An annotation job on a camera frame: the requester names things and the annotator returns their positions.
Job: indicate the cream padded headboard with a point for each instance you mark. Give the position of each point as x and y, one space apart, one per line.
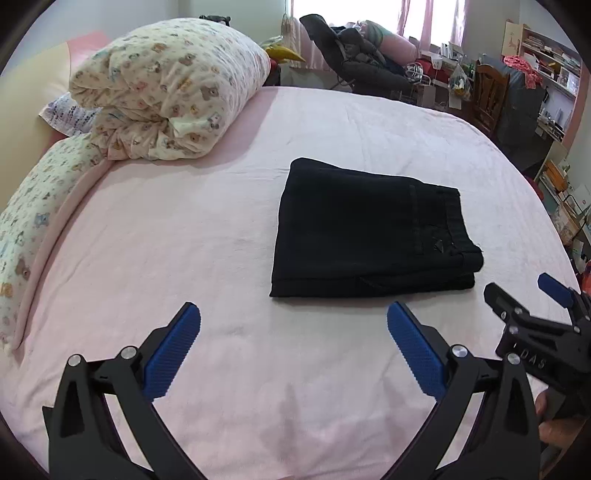
32 78

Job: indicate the orange box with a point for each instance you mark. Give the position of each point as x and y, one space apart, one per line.
554 177

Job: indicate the black reclining chair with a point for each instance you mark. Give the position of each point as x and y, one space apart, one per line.
355 60

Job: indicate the wall bookshelf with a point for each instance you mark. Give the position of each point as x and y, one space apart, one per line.
549 55

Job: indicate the dark cloth covered chair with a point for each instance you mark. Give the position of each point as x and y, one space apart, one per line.
521 115

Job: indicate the long bear print pillow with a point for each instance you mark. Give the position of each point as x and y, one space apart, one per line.
37 207

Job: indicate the folded bear print duvet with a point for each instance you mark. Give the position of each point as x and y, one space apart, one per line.
175 83

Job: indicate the person's right hand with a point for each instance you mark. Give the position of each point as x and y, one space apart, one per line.
556 431

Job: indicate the pink cushion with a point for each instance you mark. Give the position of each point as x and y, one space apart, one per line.
399 46

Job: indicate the yellow plush toy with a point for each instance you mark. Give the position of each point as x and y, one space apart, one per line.
284 50

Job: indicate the pink curtain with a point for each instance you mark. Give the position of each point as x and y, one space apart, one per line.
415 21

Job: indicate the wooden chair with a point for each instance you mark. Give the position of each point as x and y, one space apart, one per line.
487 97

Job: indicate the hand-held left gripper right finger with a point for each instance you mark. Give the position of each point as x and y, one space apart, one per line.
415 350

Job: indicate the clear plastic bag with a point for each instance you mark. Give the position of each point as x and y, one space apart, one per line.
460 81

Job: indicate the black pants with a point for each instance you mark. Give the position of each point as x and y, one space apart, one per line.
360 221

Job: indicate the red floral cloth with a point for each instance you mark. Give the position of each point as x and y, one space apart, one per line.
521 69

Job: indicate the small white printed pillow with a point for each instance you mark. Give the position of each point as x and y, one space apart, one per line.
69 113

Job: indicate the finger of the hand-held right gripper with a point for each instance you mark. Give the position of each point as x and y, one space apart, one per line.
501 302
554 286

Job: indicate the pink bed blanket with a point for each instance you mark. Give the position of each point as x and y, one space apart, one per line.
184 240

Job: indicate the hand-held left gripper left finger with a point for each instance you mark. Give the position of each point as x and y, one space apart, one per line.
173 350

